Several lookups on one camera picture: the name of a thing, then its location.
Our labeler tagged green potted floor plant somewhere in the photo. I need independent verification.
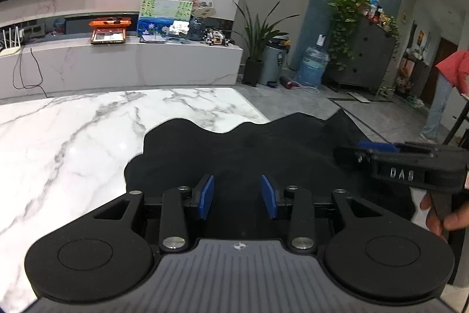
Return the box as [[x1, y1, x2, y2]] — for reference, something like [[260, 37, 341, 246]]
[[232, 1, 299, 87]]

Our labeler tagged dark grey drawer cabinet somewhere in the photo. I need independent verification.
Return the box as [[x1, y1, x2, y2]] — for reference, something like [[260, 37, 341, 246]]
[[323, 16, 397, 94]]

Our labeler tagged grey pedal trash bin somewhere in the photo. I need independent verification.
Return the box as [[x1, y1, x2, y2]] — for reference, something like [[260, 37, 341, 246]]
[[258, 35, 291, 87]]

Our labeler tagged orange cash register box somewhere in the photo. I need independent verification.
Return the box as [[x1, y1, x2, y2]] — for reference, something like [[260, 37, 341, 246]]
[[89, 17, 132, 45]]

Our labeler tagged person hand on handle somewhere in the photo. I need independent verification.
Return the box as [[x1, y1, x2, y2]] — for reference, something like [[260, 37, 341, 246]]
[[420, 193, 469, 238]]

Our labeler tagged black hanging cable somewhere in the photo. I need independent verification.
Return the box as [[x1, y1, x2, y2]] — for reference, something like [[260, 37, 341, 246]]
[[12, 46, 50, 99]]

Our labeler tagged round decorated fan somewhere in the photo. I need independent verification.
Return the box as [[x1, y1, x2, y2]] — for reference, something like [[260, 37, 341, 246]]
[[191, 0, 216, 19]]

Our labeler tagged person in pink shirt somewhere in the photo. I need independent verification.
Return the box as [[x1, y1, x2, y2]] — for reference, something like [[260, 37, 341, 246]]
[[421, 50, 468, 144]]

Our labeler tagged blue water jug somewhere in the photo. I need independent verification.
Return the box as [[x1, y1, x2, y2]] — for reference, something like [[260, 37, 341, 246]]
[[295, 34, 329, 87]]

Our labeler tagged landscape painting canvas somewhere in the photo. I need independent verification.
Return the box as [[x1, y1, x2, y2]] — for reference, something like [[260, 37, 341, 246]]
[[137, 0, 192, 37]]

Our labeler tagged white marble media console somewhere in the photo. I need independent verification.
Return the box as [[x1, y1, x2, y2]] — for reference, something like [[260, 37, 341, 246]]
[[1, 36, 242, 99]]

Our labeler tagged green climbing vine plant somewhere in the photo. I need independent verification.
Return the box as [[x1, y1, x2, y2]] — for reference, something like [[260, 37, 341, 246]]
[[325, 0, 400, 71]]

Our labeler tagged white wifi router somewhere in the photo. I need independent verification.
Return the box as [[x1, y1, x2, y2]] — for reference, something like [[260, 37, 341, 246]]
[[0, 26, 23, 57]]

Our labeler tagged black garment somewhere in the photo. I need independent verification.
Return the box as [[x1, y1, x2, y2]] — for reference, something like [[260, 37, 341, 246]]
[[124, 110, 416, 239]]

